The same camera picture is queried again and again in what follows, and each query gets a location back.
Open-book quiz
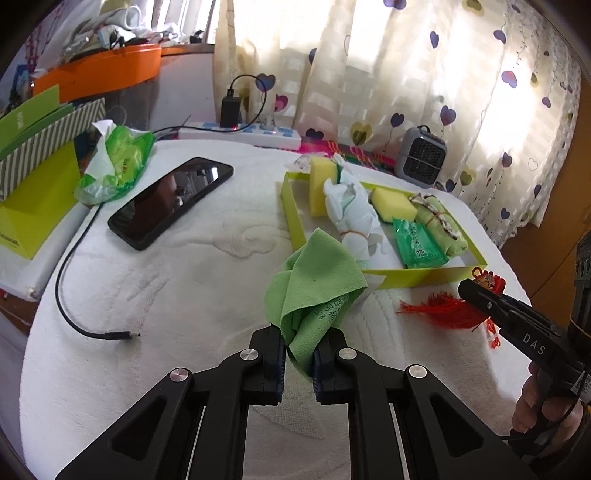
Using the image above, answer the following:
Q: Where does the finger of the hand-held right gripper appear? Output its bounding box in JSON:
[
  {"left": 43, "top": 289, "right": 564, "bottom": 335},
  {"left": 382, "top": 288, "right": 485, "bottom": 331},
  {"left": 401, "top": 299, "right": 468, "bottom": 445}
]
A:
[{"left": 457, "top": 279, "right": 512, "bottom": 326}]

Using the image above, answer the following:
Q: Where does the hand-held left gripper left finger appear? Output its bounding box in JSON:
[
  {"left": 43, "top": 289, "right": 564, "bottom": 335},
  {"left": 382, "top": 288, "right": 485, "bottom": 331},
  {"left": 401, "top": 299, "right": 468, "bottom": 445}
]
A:
[{"left": 54, "top": 325, "right": 288, "bottom": 480}]

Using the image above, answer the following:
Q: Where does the orange tray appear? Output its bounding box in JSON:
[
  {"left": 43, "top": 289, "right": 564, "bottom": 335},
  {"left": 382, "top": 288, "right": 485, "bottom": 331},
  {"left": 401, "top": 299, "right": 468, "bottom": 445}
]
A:
[{"left": 32, "top": 44, "right": 162, "bottom": 104}]

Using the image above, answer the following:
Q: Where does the cream curtain with heart print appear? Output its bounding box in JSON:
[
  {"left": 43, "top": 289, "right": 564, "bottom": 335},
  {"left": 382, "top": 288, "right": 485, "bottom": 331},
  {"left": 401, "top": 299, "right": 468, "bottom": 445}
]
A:
[{"left": 212, "top": 0, "right": 587, "bottom": 250}]

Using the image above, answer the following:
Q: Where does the colourful plaid cloth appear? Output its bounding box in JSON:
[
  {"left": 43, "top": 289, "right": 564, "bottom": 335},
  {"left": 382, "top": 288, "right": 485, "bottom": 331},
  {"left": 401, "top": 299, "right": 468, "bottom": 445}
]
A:
[{"left": 300, "top": 141, "right": 398, "bottom": 176}]

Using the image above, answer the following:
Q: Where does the white and blue power strip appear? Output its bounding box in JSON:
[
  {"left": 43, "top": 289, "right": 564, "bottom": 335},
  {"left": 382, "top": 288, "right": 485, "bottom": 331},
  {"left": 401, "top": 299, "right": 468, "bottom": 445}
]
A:
[{"left": 178, "top": 121, "right": 302, "bottom": 149}]

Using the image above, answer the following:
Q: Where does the plain yellow sponge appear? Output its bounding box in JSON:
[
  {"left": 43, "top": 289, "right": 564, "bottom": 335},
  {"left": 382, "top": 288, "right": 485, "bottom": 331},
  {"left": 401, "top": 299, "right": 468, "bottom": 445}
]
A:
[{"left": 372, "top": 188, "right": 419, "bottom": 222}]

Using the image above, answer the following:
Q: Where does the rolled green towel with tie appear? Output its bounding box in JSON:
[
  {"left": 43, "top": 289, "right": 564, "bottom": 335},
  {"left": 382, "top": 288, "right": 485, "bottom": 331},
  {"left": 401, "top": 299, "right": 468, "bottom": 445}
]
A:
[{"left": 409, "top": 193, "right": 469, "bottom": 257}]

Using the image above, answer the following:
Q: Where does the person's right hand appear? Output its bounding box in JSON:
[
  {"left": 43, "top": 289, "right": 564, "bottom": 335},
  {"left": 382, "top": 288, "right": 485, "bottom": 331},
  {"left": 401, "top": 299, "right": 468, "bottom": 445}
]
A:
[{"left": 512, "top": 362, "right": 587, "bottom": 455}]

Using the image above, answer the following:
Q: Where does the lime green shallow tray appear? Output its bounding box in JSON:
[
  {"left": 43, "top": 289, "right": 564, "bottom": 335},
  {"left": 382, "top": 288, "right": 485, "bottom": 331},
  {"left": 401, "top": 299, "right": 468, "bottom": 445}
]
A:
[{"left": 279, "top": 172, "right": 488, "bottom": 291}]

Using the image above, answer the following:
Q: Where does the window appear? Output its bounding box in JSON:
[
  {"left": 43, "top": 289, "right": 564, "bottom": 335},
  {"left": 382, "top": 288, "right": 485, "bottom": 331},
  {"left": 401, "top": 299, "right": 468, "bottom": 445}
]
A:
[{"left": 99, "top": 0, "right": 232, "bottom": 47}]

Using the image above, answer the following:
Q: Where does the green tissue packet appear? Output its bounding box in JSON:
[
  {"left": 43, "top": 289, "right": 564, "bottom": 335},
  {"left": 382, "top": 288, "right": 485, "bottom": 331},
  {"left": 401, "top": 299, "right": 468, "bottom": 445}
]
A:
[{"left": 75, "top": 120, "right": 157, "bottom": 205}]

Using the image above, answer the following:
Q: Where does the lime green box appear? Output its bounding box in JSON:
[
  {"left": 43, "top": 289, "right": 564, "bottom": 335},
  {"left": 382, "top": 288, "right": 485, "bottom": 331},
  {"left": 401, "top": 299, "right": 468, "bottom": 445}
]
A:
[{"left": 0, "top": 85, "right": 92, "bottom": 260}]

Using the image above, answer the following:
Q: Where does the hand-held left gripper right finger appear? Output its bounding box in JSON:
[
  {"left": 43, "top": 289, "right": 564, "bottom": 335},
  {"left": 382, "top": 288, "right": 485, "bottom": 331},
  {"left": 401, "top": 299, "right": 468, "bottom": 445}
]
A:
[{"left": 310, "top": 330, "right": 539, "bottom": 480}]

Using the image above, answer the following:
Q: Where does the green tea packet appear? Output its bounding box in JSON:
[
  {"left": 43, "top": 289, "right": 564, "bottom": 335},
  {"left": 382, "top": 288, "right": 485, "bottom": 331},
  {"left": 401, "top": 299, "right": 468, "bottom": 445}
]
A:
[{"left": 392, "top": 217, "right": 450, "bottom": 269}]

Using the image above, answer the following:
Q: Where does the black charger plug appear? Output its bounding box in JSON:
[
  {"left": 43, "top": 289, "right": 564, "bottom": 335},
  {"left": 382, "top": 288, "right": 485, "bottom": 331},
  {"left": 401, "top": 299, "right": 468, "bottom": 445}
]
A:
[{"left": 220, "top": 95, "right": 242, "bottom": 127}]

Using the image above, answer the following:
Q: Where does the black charging cable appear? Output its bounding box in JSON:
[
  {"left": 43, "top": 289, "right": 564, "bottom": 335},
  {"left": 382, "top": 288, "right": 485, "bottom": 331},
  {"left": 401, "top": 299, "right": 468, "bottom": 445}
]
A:
[{"left": 55, "top": 73, "right": 274, "bottom": 343}]

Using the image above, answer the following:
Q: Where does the green striped box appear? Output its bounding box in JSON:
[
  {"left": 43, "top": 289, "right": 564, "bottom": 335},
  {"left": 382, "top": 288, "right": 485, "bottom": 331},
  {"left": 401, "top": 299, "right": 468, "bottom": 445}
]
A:
[{"left": 0, "top": 99, "right": 107, "bottom": 201}]

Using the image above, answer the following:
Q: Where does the red tassel knot ornament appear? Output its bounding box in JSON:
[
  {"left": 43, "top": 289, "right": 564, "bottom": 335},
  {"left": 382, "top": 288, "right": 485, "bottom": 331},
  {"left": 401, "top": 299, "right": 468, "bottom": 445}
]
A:
[{"left": 396, "top": 268, "right": 506, "bottom": 349}]

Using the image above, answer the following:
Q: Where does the black smartphone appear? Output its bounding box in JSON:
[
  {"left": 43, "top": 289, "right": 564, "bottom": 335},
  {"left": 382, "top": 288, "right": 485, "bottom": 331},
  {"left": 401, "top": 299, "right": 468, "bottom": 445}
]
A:
[{"left": 107, "top": 157, "right": 234, "bottom": 252}]

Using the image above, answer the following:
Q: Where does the white crumpled packaging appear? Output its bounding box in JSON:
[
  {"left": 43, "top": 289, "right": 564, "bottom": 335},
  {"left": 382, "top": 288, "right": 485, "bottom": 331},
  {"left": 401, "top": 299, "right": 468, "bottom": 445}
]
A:
[{"left": 60, "top": 4, "right": 153, "bottom": 58}]

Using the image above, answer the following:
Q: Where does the yellow sponge with green scourer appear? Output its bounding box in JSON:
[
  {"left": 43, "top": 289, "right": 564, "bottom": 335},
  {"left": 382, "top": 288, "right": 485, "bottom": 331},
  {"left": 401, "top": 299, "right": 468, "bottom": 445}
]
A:
[{"left": 308, "top": 157, "right": 345, "bottom": 217}]

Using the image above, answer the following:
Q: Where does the small grey fan heater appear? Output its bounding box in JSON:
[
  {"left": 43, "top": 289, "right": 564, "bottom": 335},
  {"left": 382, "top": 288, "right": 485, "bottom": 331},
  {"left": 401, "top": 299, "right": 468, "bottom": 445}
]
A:
[{"left": 394, "top": 126, "right": 448, "bottom": 190}]

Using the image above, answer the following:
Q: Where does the green microfibre cloth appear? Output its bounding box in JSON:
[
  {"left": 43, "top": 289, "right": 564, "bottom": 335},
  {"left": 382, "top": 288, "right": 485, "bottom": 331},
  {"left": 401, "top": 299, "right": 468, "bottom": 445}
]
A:
[{"left": 264, "top": 228, "right": 369, "bottom": 379}]

